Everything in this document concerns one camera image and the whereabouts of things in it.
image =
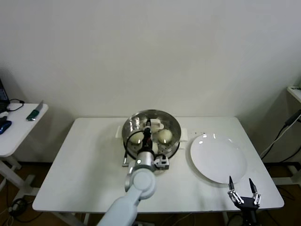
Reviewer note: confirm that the white shelf board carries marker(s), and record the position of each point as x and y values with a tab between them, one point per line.
294	95

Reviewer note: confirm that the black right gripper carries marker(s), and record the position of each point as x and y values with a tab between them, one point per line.
249	204

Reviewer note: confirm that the dark laptop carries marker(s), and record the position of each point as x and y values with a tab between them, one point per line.
2	94

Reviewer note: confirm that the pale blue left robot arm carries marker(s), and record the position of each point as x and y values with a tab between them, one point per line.
141	183

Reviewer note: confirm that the white side table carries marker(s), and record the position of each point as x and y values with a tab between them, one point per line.
21	131

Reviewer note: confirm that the white table base frame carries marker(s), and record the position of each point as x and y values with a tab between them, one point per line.
290	170

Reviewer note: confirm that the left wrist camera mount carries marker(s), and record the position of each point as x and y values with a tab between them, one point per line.
162	162

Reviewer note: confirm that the blue computer mouse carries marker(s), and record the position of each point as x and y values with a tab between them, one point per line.
5	126

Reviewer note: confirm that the stainless steel steamer basket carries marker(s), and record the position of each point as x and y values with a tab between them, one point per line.
184	134

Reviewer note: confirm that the white round plate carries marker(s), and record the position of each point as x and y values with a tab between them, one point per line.
218	160

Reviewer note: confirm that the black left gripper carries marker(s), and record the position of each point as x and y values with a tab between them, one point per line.
147	143

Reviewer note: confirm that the white steamed baozi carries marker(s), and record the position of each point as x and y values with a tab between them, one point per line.
165	137
154	147
155	131
136	138

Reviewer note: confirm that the small white object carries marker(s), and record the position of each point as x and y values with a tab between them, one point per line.
3	114

